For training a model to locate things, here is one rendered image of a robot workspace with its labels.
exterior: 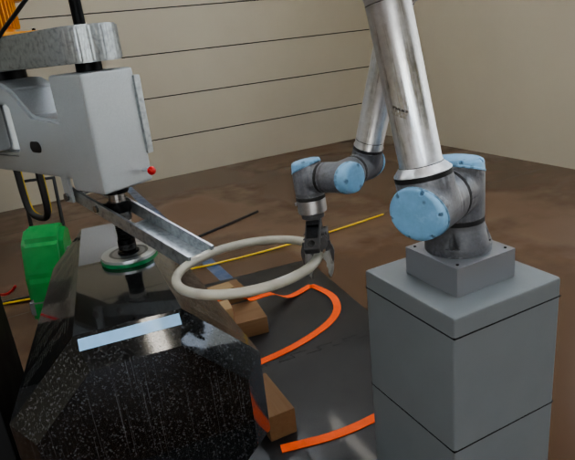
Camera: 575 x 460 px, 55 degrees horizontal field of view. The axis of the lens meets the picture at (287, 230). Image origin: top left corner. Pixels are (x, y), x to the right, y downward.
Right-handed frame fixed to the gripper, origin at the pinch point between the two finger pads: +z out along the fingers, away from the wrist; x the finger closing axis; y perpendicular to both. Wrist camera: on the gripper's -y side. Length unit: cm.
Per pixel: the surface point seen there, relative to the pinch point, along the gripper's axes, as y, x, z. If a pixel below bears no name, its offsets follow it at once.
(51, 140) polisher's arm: 32, 98, -51
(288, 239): 18.6, 12.0, -6.6
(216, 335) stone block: -7.6, 35.4, 14.6
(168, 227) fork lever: 26, 58, -14
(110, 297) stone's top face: -2, 71, 1
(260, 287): -22.6, 14.1, -7.1
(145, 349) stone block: -23, 52, 9
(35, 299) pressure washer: 127, 200, 52
